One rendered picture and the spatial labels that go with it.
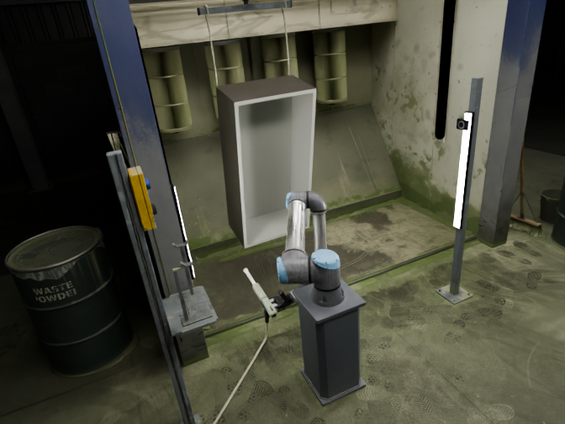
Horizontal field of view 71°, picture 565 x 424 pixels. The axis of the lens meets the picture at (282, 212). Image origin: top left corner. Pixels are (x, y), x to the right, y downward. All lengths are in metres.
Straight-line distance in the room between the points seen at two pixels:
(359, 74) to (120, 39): 3.27
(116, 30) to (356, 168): 3.19
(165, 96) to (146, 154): 1.56
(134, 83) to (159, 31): 1.51
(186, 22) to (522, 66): 2.66
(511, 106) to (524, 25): 0.58
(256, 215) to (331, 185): 1.25
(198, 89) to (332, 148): 1.61
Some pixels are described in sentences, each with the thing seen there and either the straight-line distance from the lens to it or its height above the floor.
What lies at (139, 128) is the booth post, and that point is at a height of 1.63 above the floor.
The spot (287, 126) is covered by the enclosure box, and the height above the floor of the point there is 1.31.
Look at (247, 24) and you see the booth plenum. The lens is 3.86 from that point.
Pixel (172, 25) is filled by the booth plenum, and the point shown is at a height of 2.12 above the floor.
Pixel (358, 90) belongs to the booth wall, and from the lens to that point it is 4.96.
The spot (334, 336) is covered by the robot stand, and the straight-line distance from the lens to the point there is 2.30.
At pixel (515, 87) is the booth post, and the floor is 1.44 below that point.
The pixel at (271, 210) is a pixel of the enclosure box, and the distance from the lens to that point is 3.58.
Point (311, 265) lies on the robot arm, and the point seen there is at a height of 0.88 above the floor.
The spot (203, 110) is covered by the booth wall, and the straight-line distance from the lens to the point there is 4.22.
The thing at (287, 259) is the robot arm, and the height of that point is 0.90.
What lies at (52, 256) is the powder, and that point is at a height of 0.86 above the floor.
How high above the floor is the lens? 2.04
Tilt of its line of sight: 25 degrees down
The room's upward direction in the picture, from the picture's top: 6 degrees counter-clockwise
